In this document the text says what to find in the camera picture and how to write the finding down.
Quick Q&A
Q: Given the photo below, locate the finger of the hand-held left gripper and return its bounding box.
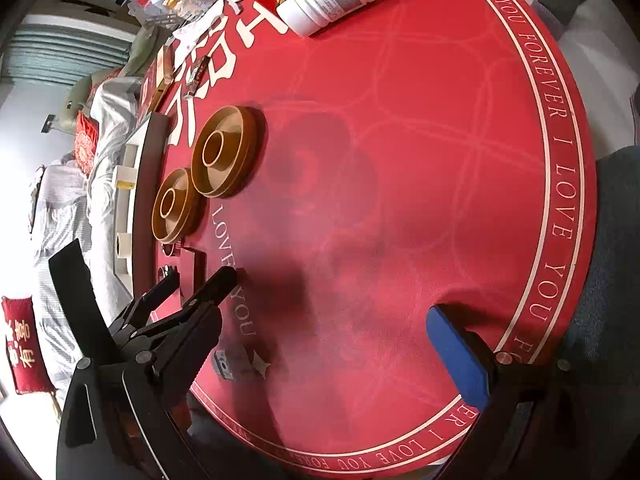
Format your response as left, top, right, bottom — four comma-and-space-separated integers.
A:
186, 266, 240, 311
49, 239, 180, 356

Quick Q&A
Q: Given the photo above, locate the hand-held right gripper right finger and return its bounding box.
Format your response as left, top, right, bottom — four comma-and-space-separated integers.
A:
426, 303, 608, 480

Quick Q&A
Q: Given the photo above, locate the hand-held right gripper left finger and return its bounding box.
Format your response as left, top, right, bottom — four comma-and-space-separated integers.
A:
55, 304, 224, 480

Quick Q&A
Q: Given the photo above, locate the white plug adapter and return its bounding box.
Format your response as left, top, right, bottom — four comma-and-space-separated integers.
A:
212, 349, 237, 382

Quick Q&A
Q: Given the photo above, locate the tan plastic spool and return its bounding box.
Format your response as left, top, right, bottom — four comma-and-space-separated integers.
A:
191, 104, 267, 199
151, 166, 207, 244

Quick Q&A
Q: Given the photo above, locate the curved grey storage tray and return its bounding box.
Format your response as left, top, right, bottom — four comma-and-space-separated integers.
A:
111, 112, 172, 306

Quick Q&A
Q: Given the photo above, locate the white bottle with grey label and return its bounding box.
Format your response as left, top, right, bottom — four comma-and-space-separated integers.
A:
276, 0, 377, 38

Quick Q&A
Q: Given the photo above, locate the small dark red box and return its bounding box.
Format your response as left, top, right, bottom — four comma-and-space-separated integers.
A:
179, 247, 207, 294

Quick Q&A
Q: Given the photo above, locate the sofa with grey cover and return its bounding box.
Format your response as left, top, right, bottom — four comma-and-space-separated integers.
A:
27, 75, 146, 411

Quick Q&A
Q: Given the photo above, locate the red cushion with gold characters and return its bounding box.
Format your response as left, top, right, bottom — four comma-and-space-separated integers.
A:
1, 296, 52, 395

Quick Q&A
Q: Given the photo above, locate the red printed round table mat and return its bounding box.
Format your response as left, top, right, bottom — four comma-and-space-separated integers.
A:
131, 0, 601, 479

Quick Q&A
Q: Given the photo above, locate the red embroidered cushion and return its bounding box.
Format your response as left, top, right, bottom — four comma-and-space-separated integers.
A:
74, 111, 99, 177

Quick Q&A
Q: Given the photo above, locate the teal fabric chair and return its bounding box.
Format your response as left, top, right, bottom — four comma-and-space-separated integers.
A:
562, 146, 640, 413

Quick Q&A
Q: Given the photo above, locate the flat red and gold box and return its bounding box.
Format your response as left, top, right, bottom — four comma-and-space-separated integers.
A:
139, 46, 175, 111

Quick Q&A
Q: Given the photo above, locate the green armchair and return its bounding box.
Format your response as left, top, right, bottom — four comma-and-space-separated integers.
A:
59, 24, 160, 128

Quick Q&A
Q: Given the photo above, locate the grey curtain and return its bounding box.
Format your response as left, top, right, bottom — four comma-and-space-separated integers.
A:
0, 22, 128, 83

